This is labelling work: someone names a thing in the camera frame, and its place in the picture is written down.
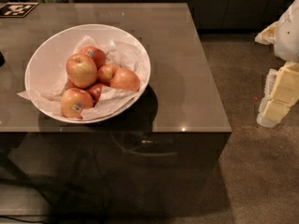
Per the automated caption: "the large top red-yellow apple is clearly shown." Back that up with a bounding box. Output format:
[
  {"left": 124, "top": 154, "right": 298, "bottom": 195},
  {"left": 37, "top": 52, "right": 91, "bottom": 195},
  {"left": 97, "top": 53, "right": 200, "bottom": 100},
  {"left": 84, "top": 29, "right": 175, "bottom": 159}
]
[{"left": 66, "top": 53, "right": 97, "bottom": 88}]

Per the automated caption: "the hidden left red apple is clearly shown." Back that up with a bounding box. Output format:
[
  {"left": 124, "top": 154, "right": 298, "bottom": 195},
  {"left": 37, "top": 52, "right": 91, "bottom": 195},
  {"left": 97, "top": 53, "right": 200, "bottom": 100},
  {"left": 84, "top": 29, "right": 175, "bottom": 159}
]
[{"left": 67, "top": 79, "right": 77, "bottom": 89}]

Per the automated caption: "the black white fiducial marker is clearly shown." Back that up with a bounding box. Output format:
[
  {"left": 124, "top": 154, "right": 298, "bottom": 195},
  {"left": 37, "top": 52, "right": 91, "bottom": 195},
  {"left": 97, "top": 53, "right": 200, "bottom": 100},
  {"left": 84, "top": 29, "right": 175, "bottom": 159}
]
[{"left": 0, "top": 2, "right": 37, "bottom": 18}]

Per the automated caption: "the white crumpled paper liner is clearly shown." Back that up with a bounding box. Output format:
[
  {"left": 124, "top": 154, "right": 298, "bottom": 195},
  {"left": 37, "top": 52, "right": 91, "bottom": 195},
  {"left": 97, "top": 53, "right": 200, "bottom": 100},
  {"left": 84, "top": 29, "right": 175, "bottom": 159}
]
[{"left": 17, "top": 35, "right": 150, "bottom": 121}]

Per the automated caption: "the black cable on floor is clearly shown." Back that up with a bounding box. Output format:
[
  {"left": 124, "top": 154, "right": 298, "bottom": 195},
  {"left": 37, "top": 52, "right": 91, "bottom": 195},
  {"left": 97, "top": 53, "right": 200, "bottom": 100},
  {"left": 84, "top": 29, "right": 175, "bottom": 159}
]
[{"left": 0, "top": 215, "right": 46, "bottom": 224}]

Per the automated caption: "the apple with sticker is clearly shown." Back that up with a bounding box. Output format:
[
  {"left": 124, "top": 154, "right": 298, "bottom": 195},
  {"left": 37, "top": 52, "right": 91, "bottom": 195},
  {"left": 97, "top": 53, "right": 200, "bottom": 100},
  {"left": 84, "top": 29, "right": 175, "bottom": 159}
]
[
  {"left": 80, "top": 45, "right": 107, "bottom": 68},
  {"left": 61, "top": 88, "right": 93, "bottom": 119}
]

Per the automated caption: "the white bowl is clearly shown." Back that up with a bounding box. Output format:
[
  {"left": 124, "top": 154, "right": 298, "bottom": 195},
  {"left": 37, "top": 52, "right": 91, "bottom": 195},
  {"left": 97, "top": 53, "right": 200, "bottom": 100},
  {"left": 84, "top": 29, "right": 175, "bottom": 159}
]
[{"left": 24, "top": 23, "right": 151, "bottom": 124}]

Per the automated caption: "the small middle apple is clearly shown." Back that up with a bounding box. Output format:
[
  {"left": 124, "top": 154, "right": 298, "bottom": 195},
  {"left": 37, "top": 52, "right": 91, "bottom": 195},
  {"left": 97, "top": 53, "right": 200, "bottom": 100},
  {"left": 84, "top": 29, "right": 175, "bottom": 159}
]
[{"left": 97, "top": 63, "right": 119, "bottom": 85}]

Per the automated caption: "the front apple with sticker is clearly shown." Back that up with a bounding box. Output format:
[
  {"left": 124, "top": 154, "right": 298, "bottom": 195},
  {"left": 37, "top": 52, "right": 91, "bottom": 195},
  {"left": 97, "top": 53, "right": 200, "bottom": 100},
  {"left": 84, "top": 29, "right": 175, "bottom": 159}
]
[{"left": 61, "top": 88, "right": 93, "bottom": 119}]

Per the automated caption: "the right red-yellow apple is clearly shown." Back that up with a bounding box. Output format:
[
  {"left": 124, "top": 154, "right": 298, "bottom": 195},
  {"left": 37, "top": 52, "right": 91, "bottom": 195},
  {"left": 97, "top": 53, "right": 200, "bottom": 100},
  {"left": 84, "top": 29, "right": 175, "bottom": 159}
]
[{"left": 110, "top": 68, "right": 140, "bottom": 91}]

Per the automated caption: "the dark object at left edge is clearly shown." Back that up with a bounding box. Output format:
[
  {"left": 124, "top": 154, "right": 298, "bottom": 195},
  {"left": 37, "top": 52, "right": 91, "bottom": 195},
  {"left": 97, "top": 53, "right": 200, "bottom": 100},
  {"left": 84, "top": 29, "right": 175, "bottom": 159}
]
[{"left": 0, "top": 51, "right": 6, "bottom": 67}]

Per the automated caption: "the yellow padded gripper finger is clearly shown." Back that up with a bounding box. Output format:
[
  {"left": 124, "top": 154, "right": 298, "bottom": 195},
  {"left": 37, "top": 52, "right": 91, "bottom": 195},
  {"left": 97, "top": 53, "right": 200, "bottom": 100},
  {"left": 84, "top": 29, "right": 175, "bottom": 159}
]
[{"left": 257, "top": 62, "right": 299, "bottom": 128}]

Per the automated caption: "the back apple with sticker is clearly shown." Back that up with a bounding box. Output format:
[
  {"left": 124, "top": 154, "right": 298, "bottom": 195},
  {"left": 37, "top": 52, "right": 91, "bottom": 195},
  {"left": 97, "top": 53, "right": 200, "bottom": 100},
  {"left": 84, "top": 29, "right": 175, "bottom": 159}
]
[{"left": 80, "top": 45, "right": 107, "bottom": 68}]

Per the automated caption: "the dark red lower apple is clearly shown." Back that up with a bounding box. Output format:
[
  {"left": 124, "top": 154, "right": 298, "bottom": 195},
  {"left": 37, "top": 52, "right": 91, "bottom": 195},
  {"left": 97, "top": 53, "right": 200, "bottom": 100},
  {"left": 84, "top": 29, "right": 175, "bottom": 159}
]
[{"left": 87, "top": 83, "right": 103, "bottom": 105}]

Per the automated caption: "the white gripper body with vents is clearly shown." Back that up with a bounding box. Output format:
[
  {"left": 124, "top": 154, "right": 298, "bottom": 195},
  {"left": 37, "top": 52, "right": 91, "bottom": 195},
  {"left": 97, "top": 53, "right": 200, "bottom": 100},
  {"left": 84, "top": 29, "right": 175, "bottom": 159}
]
[{"left": 255, "top": 0, "right": 299, "bottom": 63}]

